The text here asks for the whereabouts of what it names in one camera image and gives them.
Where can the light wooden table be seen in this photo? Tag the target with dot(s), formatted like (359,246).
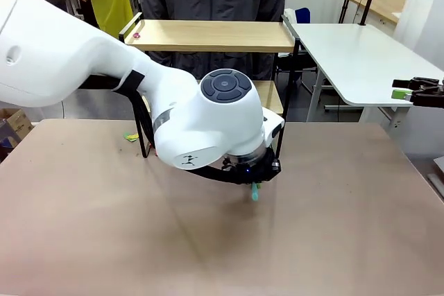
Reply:
(381,6)

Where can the grey metal frame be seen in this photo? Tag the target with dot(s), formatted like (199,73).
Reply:
(437,178)

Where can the two-tier wooden shelf black frame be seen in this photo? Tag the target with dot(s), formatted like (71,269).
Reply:
(208,34)

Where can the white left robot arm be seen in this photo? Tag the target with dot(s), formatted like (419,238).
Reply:
(86,63)

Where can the white table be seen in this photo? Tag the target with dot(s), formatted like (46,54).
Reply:
(347,53)

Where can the blue office chair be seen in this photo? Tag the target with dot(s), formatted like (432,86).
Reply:
(302,15)

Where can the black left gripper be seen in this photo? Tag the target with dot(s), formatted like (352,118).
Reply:
(253,171)

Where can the cardboard box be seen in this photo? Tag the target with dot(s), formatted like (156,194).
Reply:
(15,124)

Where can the yellow paper scrap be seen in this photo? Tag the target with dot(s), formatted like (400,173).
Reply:
(132,137)

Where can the teal cleaning brush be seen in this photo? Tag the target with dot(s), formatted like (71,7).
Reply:
(255,193)

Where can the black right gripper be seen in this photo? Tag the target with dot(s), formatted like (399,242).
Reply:
(430,95)

